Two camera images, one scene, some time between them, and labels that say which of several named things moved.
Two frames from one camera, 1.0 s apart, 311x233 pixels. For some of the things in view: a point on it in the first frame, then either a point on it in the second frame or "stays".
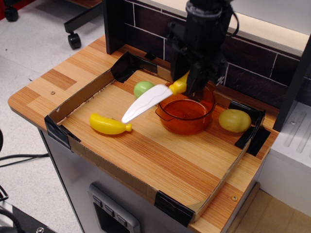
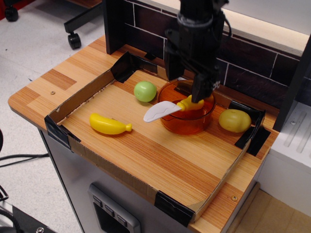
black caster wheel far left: (11, 14) stays
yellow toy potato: (234, 120) stays
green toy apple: (141, 87) stays
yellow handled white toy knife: (154, 94) to (164, 108)
